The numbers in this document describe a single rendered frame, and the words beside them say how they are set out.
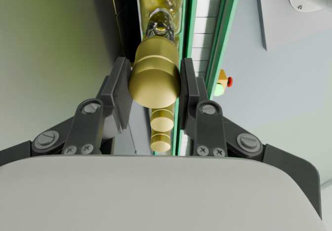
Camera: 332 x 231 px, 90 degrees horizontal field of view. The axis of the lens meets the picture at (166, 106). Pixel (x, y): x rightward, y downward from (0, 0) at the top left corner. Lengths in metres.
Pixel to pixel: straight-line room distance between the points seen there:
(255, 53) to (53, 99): 0.84
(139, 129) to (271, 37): 0.67
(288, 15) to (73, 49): 0.76
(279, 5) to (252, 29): 0.12
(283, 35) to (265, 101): 0.42
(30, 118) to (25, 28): 0.08
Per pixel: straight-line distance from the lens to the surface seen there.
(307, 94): 1.25
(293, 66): 1.06
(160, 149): 0.29
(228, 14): 0.39
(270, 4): 0.80
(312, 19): 0.90
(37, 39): 0.22
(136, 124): 0.70
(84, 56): 0.30
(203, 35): 0.47
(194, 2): 0.36
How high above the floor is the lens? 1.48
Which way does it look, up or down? 45 degrees down
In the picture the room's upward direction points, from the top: 179 degrees counter-clockwise
